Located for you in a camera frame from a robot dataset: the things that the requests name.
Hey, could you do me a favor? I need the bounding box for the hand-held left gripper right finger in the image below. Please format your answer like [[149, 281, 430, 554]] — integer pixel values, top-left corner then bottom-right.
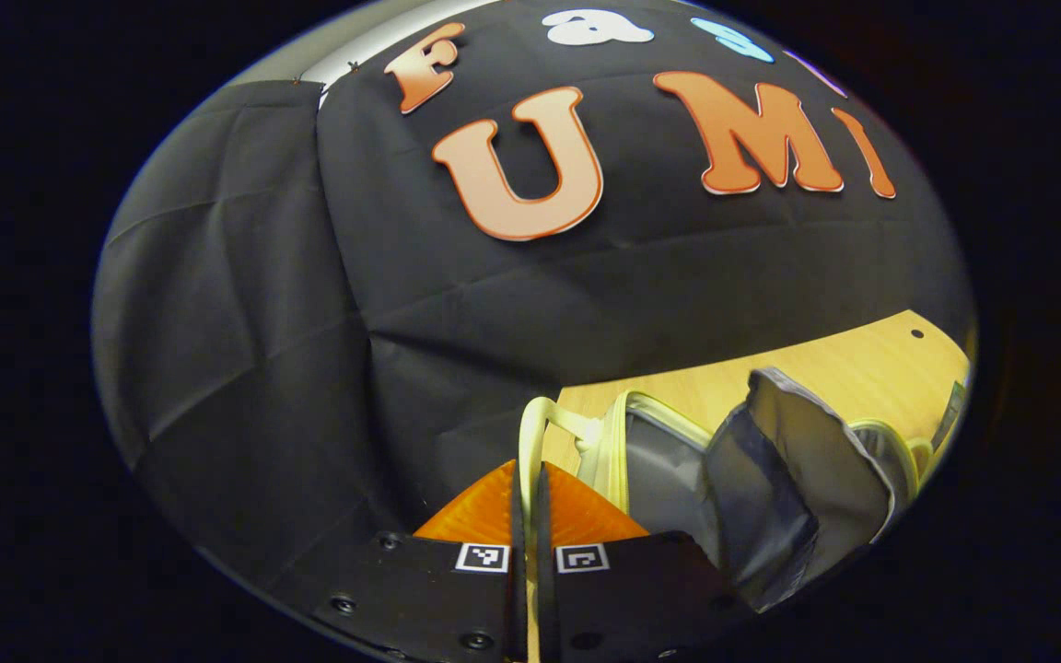
[[535, 462, 759, 663]]

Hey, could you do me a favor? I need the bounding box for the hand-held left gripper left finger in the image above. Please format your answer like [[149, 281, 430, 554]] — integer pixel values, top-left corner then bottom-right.
[[309, 459, 532, 663]]

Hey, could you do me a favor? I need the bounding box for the cream suitcase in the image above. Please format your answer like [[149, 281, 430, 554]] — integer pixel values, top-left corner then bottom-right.
[[518, 366, 937, 613]]

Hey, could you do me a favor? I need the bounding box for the slim white tube green end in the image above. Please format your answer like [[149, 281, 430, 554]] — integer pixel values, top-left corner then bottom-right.
[[932, 379, 970, 452]]

